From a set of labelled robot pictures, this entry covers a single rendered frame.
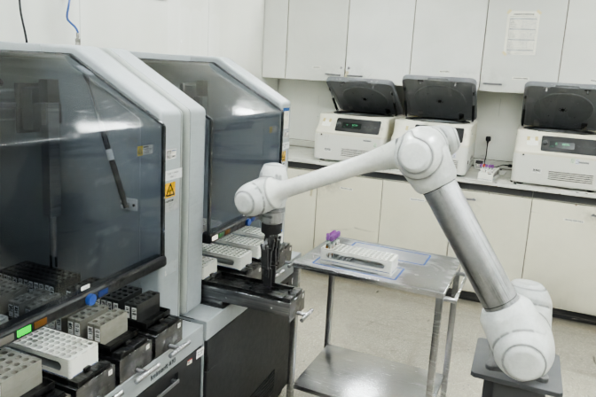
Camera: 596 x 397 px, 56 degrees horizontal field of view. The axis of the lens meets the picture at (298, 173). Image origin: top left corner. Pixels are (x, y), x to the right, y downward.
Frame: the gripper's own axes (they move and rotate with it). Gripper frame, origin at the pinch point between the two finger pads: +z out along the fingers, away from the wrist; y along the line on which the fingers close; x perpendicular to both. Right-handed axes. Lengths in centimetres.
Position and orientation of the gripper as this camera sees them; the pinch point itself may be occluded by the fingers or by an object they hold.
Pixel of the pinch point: (270, 276)
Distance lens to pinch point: 205.9
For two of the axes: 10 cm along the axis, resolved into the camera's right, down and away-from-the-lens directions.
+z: -0.5, 9.8, 1.9
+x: 9.2, 1.2, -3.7
